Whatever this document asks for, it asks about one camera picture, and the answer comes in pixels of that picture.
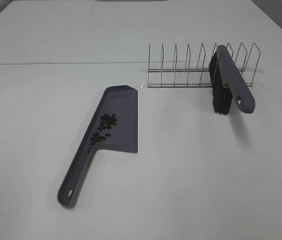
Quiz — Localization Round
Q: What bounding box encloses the pile of coffee beans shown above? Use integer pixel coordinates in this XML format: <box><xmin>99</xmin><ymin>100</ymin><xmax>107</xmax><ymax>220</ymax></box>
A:
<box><xmin>88</xmin><ymin>113</ymin><xmax>117</xmax><ymax>153</ymax></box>

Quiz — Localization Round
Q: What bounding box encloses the grey plastic dustpan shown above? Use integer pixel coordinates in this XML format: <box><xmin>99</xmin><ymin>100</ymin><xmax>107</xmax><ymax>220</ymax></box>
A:
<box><xmin>57</xmin><ymin>85</ymin><xmax>138</xmax><ymax>208</ymax></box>

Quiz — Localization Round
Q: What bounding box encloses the clear adhesive tape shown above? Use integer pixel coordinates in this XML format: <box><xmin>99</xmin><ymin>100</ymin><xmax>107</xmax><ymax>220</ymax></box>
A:
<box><xmin>138</xmin><ymin>68</ymin><xmax>149</xmax><ymax>89</ymax></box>
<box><xmin>242</xmin><ymin>68</ymin><xmax>264</xmax><ymax>89</ymax></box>

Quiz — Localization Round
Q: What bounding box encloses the clear adhesive tape left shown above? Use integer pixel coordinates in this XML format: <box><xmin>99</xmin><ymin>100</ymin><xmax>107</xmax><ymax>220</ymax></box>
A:
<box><xmin>138</xmin><ymin>68</ymin><xmax>149</xmax><ymax>89</ymax></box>

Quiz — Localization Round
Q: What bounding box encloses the clear adhesive tape right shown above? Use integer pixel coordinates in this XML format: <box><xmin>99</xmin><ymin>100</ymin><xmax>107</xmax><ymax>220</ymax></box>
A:
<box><xmin>242</xmin><ymin>68</ymin><xmax>264</xmax><ymax>89</ymax></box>

